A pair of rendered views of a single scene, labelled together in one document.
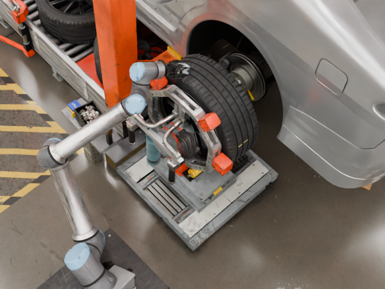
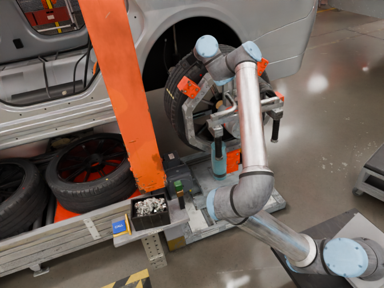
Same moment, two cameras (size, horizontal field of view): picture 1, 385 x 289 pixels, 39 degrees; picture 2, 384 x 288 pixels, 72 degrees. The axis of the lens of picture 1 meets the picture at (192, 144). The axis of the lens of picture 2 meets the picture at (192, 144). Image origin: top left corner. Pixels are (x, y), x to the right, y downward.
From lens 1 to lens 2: 250 cm
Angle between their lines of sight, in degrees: 41
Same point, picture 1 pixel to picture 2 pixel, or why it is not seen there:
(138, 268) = (323, 231)
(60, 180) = (264, 218)
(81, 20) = (20, 194)
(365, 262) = (307, 126)
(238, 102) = not seen: hidden behind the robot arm
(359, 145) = (306, 14)
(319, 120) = (276, 26)
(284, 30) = not seen: outside the picture
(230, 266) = (302, 188)
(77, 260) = (360, 250)
